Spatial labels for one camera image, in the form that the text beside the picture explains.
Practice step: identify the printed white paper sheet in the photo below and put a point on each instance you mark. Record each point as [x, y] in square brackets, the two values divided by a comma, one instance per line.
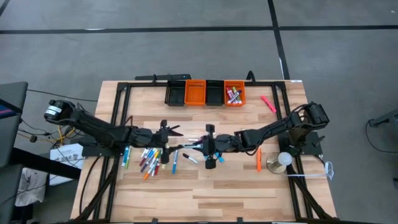
[66, 155]

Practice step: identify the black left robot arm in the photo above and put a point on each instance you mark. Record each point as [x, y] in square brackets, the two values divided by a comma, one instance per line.
[93, 126]

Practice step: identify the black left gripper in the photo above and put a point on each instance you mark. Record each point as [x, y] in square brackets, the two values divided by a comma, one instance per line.
[161, 140]

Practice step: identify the yellow thin marker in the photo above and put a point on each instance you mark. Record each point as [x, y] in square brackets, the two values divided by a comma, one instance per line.
[156, 153]

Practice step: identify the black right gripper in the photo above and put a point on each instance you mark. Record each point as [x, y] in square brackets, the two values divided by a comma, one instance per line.
[224, 143]

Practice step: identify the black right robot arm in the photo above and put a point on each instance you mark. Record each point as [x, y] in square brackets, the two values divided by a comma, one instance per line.
[270, 127]

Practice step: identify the black bar device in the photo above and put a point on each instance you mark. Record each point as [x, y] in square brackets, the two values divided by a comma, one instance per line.
[161, 76]

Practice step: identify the white plastic bag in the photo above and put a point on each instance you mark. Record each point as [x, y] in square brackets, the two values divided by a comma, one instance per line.
[31, 186]

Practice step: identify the green thin marker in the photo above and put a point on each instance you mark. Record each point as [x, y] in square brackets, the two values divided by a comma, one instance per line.
[129, 157]

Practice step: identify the teal thin marker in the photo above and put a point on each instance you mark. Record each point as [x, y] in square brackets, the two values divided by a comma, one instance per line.
[151, 154]

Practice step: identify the orange highlighter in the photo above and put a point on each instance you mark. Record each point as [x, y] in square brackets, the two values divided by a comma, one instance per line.
[259, 159]

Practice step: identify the grey floor stand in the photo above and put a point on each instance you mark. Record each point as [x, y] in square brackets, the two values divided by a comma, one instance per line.
[387, 117]

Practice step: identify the dark grey cart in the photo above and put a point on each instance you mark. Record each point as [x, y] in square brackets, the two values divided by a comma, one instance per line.
[12, 121]

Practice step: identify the green capped white marker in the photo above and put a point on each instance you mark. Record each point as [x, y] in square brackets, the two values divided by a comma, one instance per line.
[234, 91]

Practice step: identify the purple capped white marker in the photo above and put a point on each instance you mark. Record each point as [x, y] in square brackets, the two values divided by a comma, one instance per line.
[238, 93]

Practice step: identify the round metal base lamp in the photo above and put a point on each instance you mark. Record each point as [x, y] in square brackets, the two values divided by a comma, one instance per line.
[275, 165]

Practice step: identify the orange thin marker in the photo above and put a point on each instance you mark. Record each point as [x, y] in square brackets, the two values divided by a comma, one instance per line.
[145, 176]

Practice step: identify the orange plastic mesh basket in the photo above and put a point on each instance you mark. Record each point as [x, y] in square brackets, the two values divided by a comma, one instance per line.
[195, 93]
[241, 87]

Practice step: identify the red thin marker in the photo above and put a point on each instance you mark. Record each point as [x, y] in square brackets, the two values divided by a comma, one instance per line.
[157, 169]

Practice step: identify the blue thin marker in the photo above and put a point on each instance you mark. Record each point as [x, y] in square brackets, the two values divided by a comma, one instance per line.
[125, 155]
[175, 163]

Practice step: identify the pink highlighter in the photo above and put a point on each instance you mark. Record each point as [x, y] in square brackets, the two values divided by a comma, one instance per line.
[268, 104]

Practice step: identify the black capped white marker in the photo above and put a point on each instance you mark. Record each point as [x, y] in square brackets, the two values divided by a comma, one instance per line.
[190, 158]

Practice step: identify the black plastic mesh basket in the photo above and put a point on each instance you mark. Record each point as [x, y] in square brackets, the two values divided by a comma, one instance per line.
[175, 93]
[215, 93]

